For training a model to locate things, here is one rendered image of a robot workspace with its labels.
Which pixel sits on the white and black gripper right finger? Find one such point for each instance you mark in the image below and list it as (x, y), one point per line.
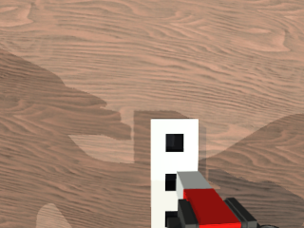
(245, 218)

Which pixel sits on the white block with square hole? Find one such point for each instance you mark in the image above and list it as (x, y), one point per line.
(174, 147)

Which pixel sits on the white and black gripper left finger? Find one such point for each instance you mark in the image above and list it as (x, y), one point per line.
(186, 216)

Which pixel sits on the red and grey square pin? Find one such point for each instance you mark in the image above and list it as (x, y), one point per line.
(210, 210)

